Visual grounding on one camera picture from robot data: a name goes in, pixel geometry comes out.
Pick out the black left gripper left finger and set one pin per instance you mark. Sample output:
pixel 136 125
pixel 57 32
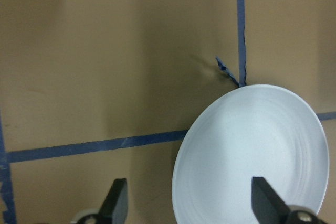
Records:
pixel 114 208

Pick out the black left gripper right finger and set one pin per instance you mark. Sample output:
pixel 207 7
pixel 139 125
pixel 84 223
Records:
pixel 268 207

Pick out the light blue round plate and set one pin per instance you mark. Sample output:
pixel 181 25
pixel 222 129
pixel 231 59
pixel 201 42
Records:
pixel 254 131

